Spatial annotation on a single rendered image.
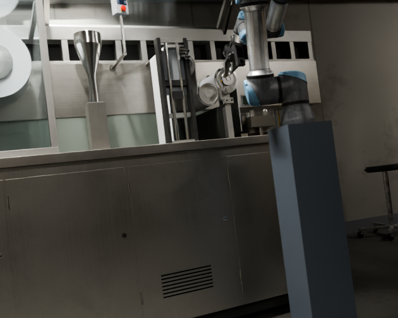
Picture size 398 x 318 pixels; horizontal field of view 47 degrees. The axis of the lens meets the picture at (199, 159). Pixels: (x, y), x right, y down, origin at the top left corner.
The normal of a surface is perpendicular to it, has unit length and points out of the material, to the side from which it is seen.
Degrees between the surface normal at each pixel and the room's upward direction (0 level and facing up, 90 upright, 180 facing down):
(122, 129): 90
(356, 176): 90
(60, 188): 90
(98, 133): 90
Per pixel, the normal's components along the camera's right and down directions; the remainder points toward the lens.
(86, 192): 0.40, -0.08
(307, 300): -0.96, 0.11
